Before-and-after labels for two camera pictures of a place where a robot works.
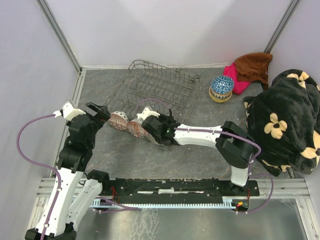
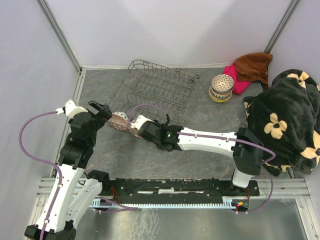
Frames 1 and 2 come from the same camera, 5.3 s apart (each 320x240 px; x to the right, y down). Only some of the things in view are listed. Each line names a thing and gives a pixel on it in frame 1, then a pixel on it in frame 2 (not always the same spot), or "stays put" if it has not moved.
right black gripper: [169, 118] → [163, 126]
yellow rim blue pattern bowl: [220, 100] stays put
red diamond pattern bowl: [119, 120] stays put
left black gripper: [102, 115] stays put
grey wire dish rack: [156, 88] stays put
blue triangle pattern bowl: [222, 84] → [221, 95]
